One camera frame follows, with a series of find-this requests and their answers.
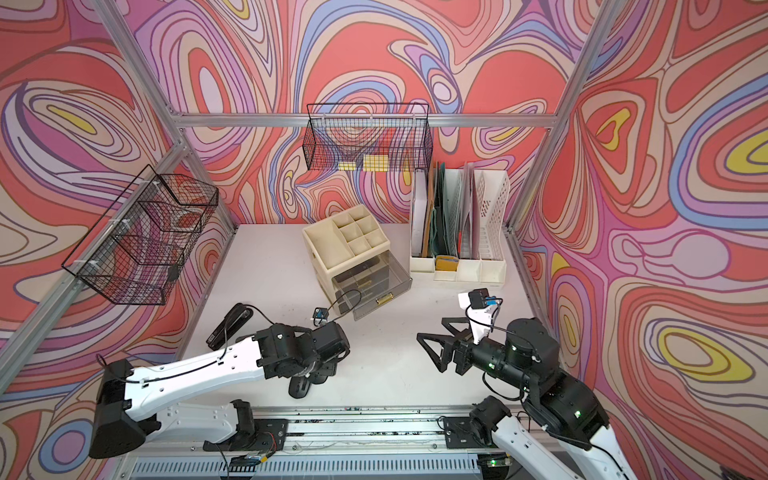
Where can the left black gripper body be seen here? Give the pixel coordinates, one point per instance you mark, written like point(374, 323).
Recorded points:
point(322, 370)

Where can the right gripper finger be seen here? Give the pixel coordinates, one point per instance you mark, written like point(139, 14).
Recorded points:
point(457, 326)
point(439, 348)

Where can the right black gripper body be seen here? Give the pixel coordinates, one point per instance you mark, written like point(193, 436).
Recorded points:
point(489, 355)

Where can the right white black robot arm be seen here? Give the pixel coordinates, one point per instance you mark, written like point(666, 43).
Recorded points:
point(564, 407)

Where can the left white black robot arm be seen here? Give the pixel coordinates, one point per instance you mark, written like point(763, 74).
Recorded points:
point(136, 405)

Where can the cream drawer organizer cabinet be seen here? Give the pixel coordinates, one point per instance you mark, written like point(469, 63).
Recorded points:
point(342, 241)

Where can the black stapler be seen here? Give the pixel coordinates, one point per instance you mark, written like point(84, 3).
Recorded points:
point(236, 317)

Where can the green folder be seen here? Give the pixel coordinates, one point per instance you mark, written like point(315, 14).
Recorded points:
point(447, 207)

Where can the white file organizer rack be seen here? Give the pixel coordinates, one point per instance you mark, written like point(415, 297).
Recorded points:
point(481, 258)

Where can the yellow sticky notes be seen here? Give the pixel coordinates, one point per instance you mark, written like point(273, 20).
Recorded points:
point(367, 163)

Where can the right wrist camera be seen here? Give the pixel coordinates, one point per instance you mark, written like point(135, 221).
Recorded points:
point(481, 310)

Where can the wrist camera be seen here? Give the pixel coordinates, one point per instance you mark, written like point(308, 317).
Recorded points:
point(320, 316)
point(481, 310)

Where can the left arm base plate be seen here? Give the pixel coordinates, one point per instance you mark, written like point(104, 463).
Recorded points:
point(267, 435)

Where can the aluminium front rail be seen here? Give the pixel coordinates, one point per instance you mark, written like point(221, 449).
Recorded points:
point(357, 443)

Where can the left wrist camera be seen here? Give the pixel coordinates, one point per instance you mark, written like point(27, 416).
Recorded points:
point(320, 316)

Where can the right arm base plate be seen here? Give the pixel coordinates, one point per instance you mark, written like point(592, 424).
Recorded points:
point(457, 433)

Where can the left black wire basket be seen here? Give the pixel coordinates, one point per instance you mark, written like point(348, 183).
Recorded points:
point(137, 250)

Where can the black wire basket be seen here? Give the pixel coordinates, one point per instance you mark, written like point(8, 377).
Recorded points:
point(339, 131)
point(137, 250)

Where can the back black wire basket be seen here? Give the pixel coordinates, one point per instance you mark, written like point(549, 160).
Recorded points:
point(339, 131)

